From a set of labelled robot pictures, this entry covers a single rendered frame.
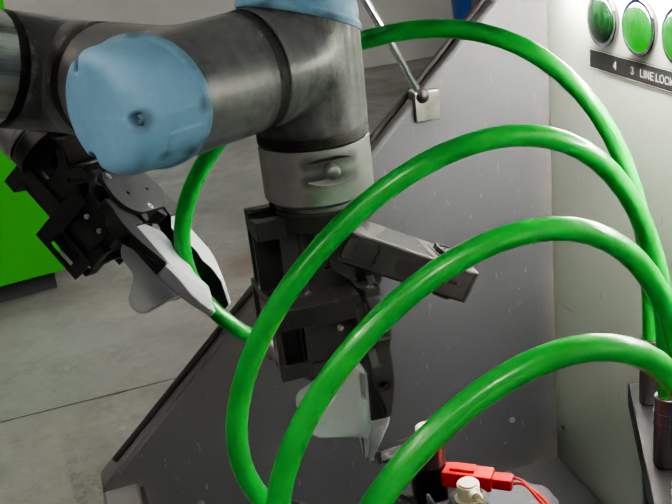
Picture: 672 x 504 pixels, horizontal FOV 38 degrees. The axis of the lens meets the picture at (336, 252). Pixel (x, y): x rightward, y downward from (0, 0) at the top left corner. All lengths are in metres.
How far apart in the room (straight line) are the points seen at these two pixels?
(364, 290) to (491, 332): 0.49
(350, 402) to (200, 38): 0.29
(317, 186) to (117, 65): 0.16
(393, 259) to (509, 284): 0.46
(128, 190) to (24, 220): 3.28
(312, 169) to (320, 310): 0.10
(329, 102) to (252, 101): 0.06
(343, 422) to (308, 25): 0.29
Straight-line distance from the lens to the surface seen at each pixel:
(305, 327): 0.66
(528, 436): 1.24
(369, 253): 0.67
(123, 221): 0.80
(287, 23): 0.60
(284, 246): 0.65
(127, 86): 0.53
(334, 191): 0.63
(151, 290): 0.81
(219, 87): 0.55
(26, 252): 4.14
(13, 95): 0.63
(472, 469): 0.78
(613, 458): 1.14
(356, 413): 0.72
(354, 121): 0.63
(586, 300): 1.10
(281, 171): 0.63
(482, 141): 0.60
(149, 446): 1.08
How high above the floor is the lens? 1.55
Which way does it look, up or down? 22 degrees down
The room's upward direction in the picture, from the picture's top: 7 degrees counter-clockwise
